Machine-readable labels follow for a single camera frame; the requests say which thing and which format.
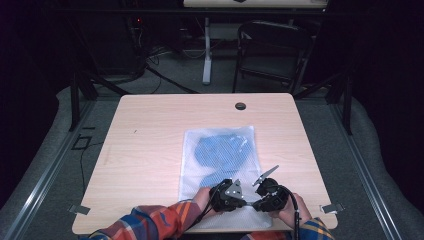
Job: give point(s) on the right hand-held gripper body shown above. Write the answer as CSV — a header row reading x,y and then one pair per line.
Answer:
x,y
273,196

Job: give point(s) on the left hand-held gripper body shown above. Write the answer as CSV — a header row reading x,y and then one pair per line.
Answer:
x,y
225,198

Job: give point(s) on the white mesh laundry bag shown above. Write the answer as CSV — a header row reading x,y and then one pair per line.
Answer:
x,y
216,173

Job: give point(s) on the person's left hand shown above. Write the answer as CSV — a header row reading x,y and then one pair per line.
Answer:
x,y
202,200

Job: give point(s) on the person's right hand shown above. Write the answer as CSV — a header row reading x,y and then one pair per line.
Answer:
x,y
296,213

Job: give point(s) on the blue cloth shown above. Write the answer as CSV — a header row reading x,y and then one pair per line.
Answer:
x,y
220,151

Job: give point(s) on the black table grommet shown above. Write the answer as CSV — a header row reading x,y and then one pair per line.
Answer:
x,y
240,106

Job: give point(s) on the black metal stand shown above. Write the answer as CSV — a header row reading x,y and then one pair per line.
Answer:
x,y
75,100
347,103

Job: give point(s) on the white desk leg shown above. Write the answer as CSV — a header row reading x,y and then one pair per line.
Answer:
x,y
207,56

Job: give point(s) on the black folding chair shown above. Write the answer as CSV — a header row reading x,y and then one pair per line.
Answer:
x,y
271,36

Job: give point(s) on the black computer cabinet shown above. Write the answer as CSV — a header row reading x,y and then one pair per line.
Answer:
x,y
110,46

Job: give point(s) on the light wooden desk top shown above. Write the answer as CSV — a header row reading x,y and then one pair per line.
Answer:
x,y
266,3

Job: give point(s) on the metal table bracket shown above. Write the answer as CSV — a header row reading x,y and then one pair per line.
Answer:
x,y
79,209
331,208

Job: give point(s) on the aluminium floor rail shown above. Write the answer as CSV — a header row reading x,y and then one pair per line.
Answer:
x,y
50,173
363,166

